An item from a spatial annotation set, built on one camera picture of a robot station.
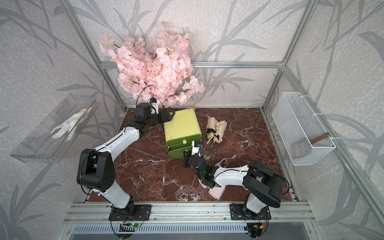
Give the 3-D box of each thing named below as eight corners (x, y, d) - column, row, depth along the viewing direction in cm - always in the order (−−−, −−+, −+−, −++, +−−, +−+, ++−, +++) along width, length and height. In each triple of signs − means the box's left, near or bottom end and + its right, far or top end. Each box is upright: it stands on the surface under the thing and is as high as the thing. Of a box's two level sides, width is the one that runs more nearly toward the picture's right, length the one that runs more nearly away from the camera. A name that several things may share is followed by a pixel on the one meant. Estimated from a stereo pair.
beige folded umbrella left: (203, 143, 102) (203, 139, 98) (208, 120, 115) (208, 116, 111) (213, 144, 101) (213, 141, 97) (217, 121, 114) (217, 117, 111)
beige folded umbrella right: (209, 146, 100) (210, 142, 96) (217, 123, 113) (217, 118, 109) (220, 149, 99) (221, 145, 94) (226, 125, 112) (227, 121, 107)
